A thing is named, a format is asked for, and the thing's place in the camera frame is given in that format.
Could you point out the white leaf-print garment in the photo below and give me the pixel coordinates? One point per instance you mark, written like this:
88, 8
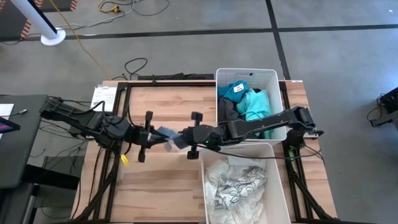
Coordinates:
239, 186

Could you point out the white lattice plastic bin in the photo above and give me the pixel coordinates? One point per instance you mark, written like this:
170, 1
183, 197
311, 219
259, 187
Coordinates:
280, 193
264, 77

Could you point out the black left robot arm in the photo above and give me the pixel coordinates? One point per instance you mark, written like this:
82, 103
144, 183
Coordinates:
93, 123

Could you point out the light teal garment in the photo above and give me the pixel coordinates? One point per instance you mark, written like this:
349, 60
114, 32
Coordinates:
256, 105

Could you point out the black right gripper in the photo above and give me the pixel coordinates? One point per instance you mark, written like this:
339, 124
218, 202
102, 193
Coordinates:
205, 137

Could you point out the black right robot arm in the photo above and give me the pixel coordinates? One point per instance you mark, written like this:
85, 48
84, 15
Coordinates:
264, 124

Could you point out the white sheet on desk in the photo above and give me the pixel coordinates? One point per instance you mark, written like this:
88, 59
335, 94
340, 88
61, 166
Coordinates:
6, 110

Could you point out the pole with white round base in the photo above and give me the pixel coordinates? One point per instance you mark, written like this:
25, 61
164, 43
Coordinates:
53, 36

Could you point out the white paper sheet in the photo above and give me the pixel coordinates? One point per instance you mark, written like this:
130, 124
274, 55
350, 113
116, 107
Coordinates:
104, 93

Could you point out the tablet screen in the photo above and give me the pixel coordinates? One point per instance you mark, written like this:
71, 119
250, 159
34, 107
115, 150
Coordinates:
7, 126

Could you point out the dark teal garment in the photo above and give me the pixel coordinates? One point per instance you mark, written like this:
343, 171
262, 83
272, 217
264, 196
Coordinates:
228, 93

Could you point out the black aluminium table frame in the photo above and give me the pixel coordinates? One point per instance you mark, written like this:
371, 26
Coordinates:
174, 84

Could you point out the black power strip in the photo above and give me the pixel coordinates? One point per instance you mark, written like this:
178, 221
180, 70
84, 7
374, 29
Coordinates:
186, 76

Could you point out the black mat with hazard stripes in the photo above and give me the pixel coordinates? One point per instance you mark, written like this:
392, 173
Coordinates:
59, 4
12, 21

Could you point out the slate blue garment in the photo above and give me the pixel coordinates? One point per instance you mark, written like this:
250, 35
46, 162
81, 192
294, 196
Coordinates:
171, 133

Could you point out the dark grey garment with tag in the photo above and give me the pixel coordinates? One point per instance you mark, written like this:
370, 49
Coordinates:
227, 112

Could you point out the black desk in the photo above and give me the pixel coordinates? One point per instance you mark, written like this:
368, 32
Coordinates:
21, 149

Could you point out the white crinkled garment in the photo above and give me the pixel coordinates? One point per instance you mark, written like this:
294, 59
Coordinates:
211, 186

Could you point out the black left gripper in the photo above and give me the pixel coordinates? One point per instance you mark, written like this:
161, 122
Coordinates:
141, 137

